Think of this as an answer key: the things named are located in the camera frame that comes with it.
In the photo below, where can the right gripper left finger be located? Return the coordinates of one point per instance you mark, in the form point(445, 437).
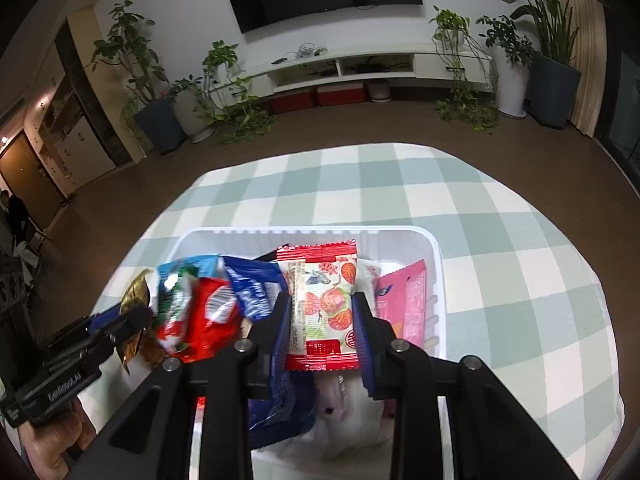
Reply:
point(271, 339)

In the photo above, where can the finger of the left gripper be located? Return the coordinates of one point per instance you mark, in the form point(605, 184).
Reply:
point(101, 343)
point(84, 327)

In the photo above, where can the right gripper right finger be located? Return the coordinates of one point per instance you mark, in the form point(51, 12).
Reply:
point(372, 338)

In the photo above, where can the gold red biscuit packet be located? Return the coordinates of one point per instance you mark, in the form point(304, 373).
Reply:
point(141, 340)

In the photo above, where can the pink snack bar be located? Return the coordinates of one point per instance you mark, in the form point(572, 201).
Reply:
point(401, 297)

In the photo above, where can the dark blue snack packet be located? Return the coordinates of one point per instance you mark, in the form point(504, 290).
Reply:
point(289, 412)

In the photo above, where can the white long snack packet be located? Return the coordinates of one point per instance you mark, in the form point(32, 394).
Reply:
point(367, 275)

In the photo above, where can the red snack bag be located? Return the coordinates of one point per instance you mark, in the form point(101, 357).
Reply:
point(214, 320)

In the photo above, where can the strawberry white red packet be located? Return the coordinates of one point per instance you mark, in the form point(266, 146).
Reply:
point(321, 280)

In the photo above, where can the pale pink long packet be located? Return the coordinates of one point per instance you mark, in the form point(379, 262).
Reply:
point(347, 419)

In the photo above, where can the green candy packet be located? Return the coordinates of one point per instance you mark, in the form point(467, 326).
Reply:
point(173, 303)

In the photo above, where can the light blue snack bag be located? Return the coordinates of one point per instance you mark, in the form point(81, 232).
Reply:
point(200, 266)

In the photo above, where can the person's left hand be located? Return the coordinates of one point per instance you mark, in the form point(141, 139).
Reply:
point(45, 445)

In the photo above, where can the white plastic tray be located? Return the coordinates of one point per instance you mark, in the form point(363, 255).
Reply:
point(391, 247)

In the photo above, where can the checkered green white tablecloth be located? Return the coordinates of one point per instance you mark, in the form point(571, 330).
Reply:
point(518, 293)

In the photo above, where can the trailing vine plant left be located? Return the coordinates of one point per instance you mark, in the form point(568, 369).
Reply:
point(226, 102)

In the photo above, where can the trailing vine plant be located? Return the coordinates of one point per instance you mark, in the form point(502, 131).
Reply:
point(226, 102)
point(472, 96)

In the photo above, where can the plant in white ribbed pot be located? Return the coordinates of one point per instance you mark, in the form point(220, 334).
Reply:
point(182, 95)

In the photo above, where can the red storage box right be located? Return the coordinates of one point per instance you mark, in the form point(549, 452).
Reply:
point(351, 92)

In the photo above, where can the red storage box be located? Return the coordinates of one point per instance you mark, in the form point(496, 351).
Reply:
point(351, 92)
point(292, 101)

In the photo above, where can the small white pot under console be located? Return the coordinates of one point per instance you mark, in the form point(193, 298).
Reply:
point(379, 90)

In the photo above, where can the red storage box left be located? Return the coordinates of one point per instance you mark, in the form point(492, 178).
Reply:
point(292, 101)

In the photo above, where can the trailing vine plant right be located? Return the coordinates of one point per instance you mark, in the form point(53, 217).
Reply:
point(472, 96)

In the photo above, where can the tall plant dark pot left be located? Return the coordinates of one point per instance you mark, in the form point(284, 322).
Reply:
point(127, 48)

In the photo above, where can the white tv console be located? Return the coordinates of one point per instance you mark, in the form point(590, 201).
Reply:
point(380, 61)

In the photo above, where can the beige curtain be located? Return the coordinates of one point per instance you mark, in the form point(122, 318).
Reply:
point(589, 57)

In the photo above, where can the large leaf plant dark pot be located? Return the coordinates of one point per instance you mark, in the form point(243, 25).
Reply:
point(553, 82)

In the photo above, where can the plant in white pot right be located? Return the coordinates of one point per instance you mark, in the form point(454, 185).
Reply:
point(513, 55)

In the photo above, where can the white wall cabinet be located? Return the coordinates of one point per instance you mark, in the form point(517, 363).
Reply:
point(74, 113)

